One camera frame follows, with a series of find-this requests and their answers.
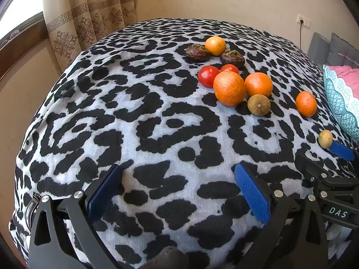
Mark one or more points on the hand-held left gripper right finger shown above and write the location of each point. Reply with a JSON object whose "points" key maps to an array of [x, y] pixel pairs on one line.
{"points": [[252, 193]]}

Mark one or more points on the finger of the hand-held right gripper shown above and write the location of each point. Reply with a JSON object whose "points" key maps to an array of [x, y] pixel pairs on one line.
{"points": [[342, 150], [312, 169]]}

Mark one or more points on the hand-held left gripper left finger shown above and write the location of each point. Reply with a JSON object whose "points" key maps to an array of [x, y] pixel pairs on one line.
{"points": [[103, 194]]}

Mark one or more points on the teal plastic basket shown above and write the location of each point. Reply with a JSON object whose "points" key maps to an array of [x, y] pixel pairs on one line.
{"points": [[340, 103]]}

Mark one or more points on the deep orange mandarin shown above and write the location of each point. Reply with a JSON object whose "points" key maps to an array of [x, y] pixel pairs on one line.
{"points": [[306, 104]]}

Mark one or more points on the smooth orange persimmon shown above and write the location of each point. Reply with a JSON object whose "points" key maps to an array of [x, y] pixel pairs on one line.
{"points": [[259, 84]]}

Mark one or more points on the large rough orange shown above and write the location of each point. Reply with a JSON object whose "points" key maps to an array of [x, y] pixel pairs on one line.
{"points": [[229, 88]]}

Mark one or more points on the red tomato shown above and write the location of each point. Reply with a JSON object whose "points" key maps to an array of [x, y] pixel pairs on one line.
{"points": [[207, 76], [230, 68]]}

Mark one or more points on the dark brown water chestnut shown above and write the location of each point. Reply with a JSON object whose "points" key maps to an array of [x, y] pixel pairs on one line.
{"points": [[197, 53], [232, 58]]}

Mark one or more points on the small yellow-orange mandarin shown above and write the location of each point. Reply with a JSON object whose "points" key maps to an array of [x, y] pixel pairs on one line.
{"points": [[214, 45]]}

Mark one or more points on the pink cloth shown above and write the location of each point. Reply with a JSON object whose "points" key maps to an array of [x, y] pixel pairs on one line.
{"points": [[346, 74]]}

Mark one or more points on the grey ribbed cushion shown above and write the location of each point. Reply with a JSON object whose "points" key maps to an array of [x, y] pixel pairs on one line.
{"points": [[318, 46], [343, 50]]}

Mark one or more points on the black and white leopard blanket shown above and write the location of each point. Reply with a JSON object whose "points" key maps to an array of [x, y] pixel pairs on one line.
{"points": [[140, 89]]}

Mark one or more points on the beige patterned curtain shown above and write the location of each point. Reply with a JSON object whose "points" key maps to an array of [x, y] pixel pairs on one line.
{"points": [[84, 5]]}

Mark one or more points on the white wall outlet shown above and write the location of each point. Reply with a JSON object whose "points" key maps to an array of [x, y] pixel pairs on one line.
{"points": [[304, 21]]}

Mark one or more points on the brown wooden window frame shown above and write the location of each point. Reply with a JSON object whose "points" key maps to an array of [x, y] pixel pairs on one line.
{"points": [[25, 47]]}

